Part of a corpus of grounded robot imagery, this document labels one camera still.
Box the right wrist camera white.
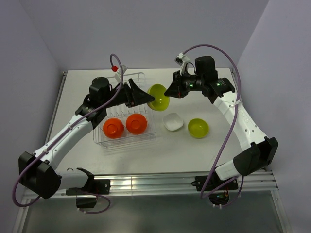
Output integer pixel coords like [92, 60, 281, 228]
[174, 53, 194, 75]

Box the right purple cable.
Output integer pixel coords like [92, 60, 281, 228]
[180, 44, 244, 207]

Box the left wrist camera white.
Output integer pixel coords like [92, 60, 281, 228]
[111, 65, 128, 83]

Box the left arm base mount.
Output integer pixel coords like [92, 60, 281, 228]
[66, 179, 110, 196]

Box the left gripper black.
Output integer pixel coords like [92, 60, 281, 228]
[102, 79, 155, 109]

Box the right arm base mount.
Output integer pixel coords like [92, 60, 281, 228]
[191, 175, 239, 191]

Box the green bowl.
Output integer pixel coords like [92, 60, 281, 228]
[187, 118, 209, 139]
[147, 84, 170, 111]

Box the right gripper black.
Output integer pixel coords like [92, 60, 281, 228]
[164, 69, 204, 98]

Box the black box under rail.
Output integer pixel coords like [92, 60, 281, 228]
[76, 198, 97, 209]

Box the wire dish rack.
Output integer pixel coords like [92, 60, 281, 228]
[91, 72, 157, 148]

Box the white square bowl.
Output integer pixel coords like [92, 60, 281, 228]
[162, 113, 184, 132]

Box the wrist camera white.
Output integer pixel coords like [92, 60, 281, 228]
[174, 53, 194, 75]
[111, 65, 128, 83]

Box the aluminium rail front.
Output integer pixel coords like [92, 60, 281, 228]
[23, 169, 279, 199]

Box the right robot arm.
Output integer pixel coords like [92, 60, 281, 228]
[165, 54, 278, 189]

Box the orange bowl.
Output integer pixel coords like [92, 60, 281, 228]
[126, 113, 148, 134]
[103, 118, 124, 139]

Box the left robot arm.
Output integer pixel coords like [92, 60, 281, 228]
[18, 77, 154, 199]

